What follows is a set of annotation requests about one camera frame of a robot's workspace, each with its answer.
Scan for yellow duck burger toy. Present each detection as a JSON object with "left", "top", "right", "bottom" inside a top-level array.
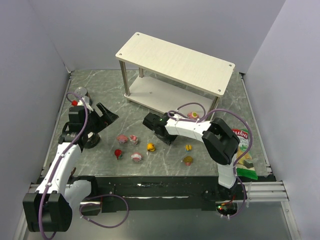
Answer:
[{"left": 146, "top": 142, "right": 156, "bottom": 152}]

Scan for small yellow blue toy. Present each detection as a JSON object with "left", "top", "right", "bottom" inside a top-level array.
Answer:
[{"left": 185, "top": 144, "right": 193, "bottom": 153}]

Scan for olive brown pink toy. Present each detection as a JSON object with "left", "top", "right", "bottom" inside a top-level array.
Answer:
[{"left": 183, "top": 156, "right": 194, "bottom": 166}]

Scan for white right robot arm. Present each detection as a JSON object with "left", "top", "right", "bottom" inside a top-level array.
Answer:
[{"left": 142, "top": 113, "right": 240, "bottom": 189}]

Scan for green cassava chips bag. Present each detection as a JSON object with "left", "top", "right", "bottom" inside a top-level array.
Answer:
[{"left": 232, "top": 128, "right": 258, "bottom": 180}]

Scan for red cherry toy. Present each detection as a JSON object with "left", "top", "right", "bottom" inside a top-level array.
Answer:
[{"left": 114, "top": 149, "right": 123, "bottom": 160}]

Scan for pink toy with green hat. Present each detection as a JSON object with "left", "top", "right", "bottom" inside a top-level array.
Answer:
[{"left": 187, "top": 111, "right": 200, "bottom": 120}]

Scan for small dark metal can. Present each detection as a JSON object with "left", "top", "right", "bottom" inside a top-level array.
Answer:
[{"left": 74, "top": 86, "right": 93, "bottom": 105}]

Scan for pink white stacked toy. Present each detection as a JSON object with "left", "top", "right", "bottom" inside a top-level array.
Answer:
[{"left": 129, "top": 134, "right": 139, "bottom": 145}]

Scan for pink white lying toy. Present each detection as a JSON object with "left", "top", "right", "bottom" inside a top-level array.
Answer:
[{"left": 130, "top": 152, "right": 143, "bottom": 162}]

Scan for two-tier white wooden shelf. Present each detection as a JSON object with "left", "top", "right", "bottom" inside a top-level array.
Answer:
[{"left": 115, "top": 32, "right": 235, "bottom": 114}]

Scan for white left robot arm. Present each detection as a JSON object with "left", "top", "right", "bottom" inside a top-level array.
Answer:
[{"left": 22, "top": 103, "right": 118, "bottom": 233}]

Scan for pink round toy left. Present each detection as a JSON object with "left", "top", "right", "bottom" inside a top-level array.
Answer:
[{"left": 116, "top": 134, "right": 129, "bottom": 144}]

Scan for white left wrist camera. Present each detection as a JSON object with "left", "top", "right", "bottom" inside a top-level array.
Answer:
[{"left": 77, "top": 96, "right": 94, "bottom": 112}]

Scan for lower purple cable loop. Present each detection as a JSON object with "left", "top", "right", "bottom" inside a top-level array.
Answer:
[{"left": 79, "top": 193, "right": 129, "bottom": 229}]

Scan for brown snack packet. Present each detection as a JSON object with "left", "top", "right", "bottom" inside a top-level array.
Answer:
[{"left": 70, "top": 167, "right": 76, "bottom": 177}]

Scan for aluminium frame rail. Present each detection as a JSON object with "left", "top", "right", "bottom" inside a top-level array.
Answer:
[{"left": 244, "top": 181, "right": 289, "bottom": 202}]

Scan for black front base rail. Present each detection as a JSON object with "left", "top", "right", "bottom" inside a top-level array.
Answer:
[{"left": 61, "top": 175, "right": 276, "bottom": 214}]

